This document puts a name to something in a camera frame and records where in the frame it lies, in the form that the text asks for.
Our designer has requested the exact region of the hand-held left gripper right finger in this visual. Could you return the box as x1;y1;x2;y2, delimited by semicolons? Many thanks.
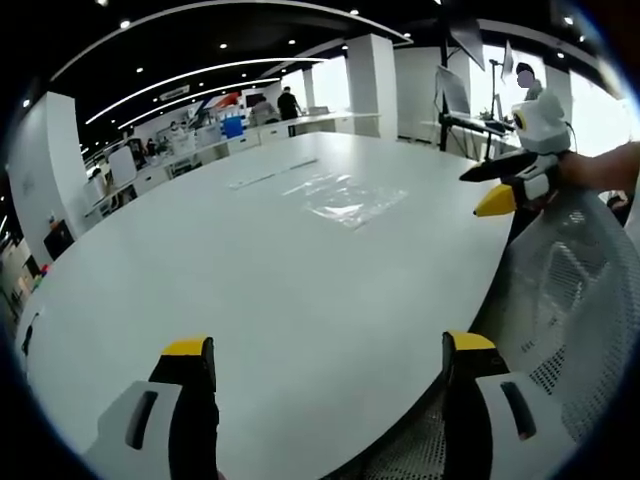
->
441;329;582;480

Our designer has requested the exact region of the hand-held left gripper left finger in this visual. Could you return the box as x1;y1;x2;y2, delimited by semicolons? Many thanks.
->
82;335;221;480

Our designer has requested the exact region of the clear resealable plastic bag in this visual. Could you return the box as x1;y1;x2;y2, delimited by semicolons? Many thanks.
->
281;171;410;232

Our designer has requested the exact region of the black studio light panel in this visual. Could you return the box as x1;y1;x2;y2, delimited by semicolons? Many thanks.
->
448;18;487;72

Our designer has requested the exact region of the grey mesh office chair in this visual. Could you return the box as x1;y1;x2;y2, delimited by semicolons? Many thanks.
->
349;187;640;480

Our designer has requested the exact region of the long white counter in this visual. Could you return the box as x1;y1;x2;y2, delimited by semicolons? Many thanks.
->
164;111;384;174

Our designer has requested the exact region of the clear plastic strip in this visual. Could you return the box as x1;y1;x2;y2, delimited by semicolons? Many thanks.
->
227;157;321;191

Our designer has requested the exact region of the white box appliance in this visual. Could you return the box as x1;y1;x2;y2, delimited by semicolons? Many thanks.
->
106;146;139;184

